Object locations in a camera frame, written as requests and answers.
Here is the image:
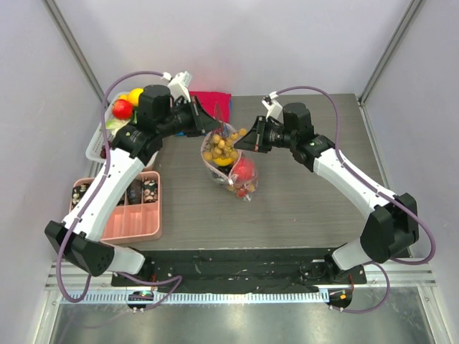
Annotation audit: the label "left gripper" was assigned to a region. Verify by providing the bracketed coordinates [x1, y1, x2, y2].
[157, 95, 221, 139]

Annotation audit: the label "longan bunch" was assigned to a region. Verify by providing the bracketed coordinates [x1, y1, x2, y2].
[201, 125, 247, 163]

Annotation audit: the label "red apple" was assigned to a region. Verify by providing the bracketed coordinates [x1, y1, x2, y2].
[111, 99, 133, 120]
[230, 157, 255, 183]

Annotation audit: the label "clear pink zip top bag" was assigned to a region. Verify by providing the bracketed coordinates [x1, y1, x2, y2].
[200, 105, 258, 201]

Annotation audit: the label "blueberry bunch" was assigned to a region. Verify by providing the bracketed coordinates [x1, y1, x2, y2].
[209, 166, 231, 185]

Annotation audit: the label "strawberries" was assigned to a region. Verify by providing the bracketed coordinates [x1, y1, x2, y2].
[226, 179, 257, 201]

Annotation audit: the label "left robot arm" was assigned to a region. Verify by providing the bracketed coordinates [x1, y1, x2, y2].
[44, 85, 219, 286]

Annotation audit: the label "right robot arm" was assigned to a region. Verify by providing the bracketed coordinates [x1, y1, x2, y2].
[235, 102, 419, 283]

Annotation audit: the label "blue folded cloth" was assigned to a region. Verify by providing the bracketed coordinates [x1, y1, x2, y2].
[175, 101, 232, 137]

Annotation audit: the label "red folded cloth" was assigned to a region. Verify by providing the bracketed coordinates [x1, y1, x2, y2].
[189, 91, 232, 121]

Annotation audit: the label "large yellow lemon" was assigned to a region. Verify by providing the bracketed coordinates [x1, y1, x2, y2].
[127, 87, 143, 107]

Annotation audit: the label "sprinkled chocolate donut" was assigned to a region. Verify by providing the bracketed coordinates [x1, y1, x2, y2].
[143, 179, 158, 204]

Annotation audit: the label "green lettuce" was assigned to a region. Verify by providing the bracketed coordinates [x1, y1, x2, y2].
[105, 111, 137, 130]

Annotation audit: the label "dark chocolate donut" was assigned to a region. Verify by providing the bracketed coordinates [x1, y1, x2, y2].
[126, 179, 143, 205]

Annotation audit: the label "white fruit basket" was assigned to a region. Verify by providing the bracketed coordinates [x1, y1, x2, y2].
[85, 92, 158, 171]

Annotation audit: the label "nut topped donut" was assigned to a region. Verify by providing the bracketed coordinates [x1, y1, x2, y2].
[70, 183, 90, 209]

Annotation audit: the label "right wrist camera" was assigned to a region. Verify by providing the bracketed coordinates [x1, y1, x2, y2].
[262, 92, 283, 120]

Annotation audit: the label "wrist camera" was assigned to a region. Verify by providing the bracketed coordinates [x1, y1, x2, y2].
[162, 71, 192, 102]
[262, 92, 283, 120]

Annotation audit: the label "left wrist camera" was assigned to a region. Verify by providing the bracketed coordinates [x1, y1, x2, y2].
[162, 71, 192, 102]

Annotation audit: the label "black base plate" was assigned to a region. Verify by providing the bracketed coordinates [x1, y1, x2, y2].
[110, 249, 367, 295]

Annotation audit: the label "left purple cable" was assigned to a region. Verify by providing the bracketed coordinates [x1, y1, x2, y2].
[56, 70, 184, 330]

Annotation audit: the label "purple cable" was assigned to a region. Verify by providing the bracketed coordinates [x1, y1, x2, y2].
[56, 70, 184, 330]
[268, 85, 437, 314]

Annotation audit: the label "white slotted cable duct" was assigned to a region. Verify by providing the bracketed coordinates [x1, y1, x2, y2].
[80, 289, 329, 305]

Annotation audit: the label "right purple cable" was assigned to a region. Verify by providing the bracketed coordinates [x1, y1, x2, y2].
[268, 85, 437, 314]

